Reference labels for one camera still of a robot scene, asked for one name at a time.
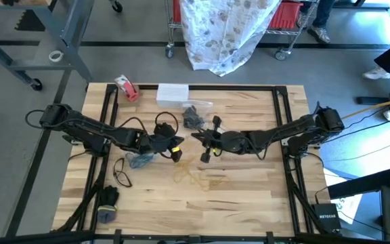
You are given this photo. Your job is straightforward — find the person's shoe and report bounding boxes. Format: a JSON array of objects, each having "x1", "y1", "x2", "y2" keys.
[{"x1": 362, "y1": 66, "x2": 390, "y2": 81}]

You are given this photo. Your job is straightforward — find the white tape roll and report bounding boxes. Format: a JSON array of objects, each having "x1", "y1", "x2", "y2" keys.
[{"x1": 48, "y1": 49, "x2": 65, "y2": 63}]

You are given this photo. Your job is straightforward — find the black desk foot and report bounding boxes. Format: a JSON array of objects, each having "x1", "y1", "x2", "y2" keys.
[{"x1": 331, "y1": 0, "x2": 390, "y2": 12}]

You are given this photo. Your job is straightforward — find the red plastic bin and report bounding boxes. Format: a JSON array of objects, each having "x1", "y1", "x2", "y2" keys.
[
  {"x1": 171, "y1": 0, "x2": 182, "y2": 24},
  {"x1": 268, "y1": 0, "x2": 305, "y2": 31}
]

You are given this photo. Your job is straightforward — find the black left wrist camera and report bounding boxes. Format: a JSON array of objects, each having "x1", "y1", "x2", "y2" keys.
[{"x1": 170, "y1": 144, "x2": 183, "y2": 163}]

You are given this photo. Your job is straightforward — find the red tape dispenser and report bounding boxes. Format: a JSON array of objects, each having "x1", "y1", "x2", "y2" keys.
[{"x1": 113, "y1": 75, "x2": 140, "y2": 104}]

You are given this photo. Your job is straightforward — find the black and grey glove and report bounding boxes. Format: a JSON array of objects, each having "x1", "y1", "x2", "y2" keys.
[{"x1": 95, "y1": 184, "x2": 121, "y2": 225}]

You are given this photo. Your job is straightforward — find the black caster wheel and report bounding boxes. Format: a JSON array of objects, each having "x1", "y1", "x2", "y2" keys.
[{"x1": 109, "y1": 0, "x2": 124, "y2": 14}]

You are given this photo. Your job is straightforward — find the brown cardboard box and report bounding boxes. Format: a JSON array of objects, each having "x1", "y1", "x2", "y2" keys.
[{"x1": 116, "y1": 91, "x2": 142, "y2": 109}]

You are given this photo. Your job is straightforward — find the chrome wire shelf cart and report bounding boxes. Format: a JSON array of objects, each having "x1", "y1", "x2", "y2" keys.
[{"x1": 164, "y1": 0, "x2": 320, "y2": 62}]

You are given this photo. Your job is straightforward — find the clear plastic zip bag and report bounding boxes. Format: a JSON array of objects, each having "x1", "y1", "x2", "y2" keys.
[
  {"x1": 180, "y1": 100, "x2": 215, "y2": 131},
  {"x1": 125, "y1": 151, "x2": 158, "y2": 170}
]

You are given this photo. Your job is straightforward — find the white box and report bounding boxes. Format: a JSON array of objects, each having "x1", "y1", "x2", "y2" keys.
[{"x1": 155, "y1": 83, "x2": 190, "y2": 109}]

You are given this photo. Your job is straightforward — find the black aluminium table frame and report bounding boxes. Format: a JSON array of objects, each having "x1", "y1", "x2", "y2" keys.
[{"x1": 49, "y1": 83, "x2": 321, "y2": 244}]

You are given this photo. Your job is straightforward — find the dark blue rubber band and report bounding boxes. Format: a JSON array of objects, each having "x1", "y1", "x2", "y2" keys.
[{"x1": 137, "y1": 152, "x2": 157, "y2": 167}]

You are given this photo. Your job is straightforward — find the person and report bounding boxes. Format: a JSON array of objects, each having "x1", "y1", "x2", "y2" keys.
[{"x1": 296, "y1": 0, "x2": 337, "y2": 45}]

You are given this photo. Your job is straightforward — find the dark navy rubber band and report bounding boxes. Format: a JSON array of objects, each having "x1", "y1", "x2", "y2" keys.
[{"x1": 184, "y1": 108, "x2": 204, "y2": 127}]

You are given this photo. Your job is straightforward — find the black network switch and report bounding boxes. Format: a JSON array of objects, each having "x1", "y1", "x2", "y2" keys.
[{"x1": 312, "y1": 202, "x2": 343, "y2": 235}]

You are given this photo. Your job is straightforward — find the black-framed safety glasses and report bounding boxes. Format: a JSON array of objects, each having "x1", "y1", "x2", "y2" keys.
[{"x1": 112, "y1": 157, "x2": 133, "y2": 188}]

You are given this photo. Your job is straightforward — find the black floor beam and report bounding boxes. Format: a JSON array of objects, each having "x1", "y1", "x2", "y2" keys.
[{"x1": 326, "y1": 167, "x2": 390, "y2": 201}]

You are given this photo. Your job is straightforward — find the yellow cable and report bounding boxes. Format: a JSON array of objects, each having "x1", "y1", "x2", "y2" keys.
[{"x1": 342, "y1": 97, "x2": 390, "y2": 120}]

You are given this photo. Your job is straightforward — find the wide blue rubber band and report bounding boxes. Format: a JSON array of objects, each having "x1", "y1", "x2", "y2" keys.
[{"x1": 127, "y1": 154, "x2": 154, "y2": 169}]

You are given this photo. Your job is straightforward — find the black floor cable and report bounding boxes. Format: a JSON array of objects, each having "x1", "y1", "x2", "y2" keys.
[
  {"x1": 330, "y1": 115, "x2": 390, "y2": 142},
  {"x1": 323, "y1": 144, "x2": 390, "y2": 163}
]

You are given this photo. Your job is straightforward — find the workbench with grey frame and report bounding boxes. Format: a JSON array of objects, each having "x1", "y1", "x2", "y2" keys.
[{"x1": 0, "y1": 0, "x2": 97, "y2": 92}]

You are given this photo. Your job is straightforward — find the black jagged foam piece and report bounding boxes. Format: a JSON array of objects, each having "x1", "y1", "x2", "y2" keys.
[{"x1": 14, "y1": 9, "x2": 46, "y2": 33}]

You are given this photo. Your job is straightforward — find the white paper sheet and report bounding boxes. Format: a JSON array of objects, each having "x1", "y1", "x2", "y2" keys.
[{"x1": 322, "y1": 167, "x2": 364, "y2": 225}]

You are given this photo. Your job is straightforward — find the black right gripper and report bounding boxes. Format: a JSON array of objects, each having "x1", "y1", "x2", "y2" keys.
[{"x1": 190, "y1": 116, "x2": 223, "y2": 154}]

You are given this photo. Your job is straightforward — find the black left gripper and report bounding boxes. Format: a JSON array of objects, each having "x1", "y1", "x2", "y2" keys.
[{"x1": 152, "y1": 122, "x2": 185, "y2": 150}]

